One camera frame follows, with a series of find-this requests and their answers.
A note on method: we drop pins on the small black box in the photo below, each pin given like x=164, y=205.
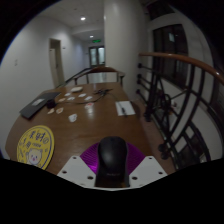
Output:
x=51, y=104

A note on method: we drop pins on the green exit sign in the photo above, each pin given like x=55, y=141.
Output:
x=96, y=40

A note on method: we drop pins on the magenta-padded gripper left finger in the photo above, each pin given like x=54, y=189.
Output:
x=76, y=170

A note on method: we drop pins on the red and white sticker card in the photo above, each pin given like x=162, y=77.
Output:
x=89, y=106

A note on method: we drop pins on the dark pen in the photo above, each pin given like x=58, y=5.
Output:
x=124, y=110

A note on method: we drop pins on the wooden armchair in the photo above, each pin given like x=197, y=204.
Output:
x=100, y=70

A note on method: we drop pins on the black computer mouse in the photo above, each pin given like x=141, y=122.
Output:
x=112, y=158

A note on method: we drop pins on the small white sticker card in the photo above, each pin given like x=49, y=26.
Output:
x=61, y=99
x=88, y=98
x=59, y=110
x=70, y=98
x=82, y=95
x=67, y=94
x=72, y=117
x=50, y=111

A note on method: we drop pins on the dark framed window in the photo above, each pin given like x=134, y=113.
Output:
x=170, y=55

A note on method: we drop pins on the round yellow cartoon mouse pad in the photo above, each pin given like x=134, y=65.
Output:
x=35, y=148

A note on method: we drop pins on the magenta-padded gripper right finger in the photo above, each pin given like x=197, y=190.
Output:
x=146, y=170

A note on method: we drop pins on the glazed double door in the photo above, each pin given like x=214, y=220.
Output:
x=96, y=56

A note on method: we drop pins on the pale single door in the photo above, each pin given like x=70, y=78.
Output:
x=56, y=63

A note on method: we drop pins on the black railing with wooden handrail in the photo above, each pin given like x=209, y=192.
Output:
x=160, y=100

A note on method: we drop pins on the black closed laptop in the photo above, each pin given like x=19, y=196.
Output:
x=38, y=104

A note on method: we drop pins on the flat white box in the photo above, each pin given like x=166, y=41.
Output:
x=76, y=89

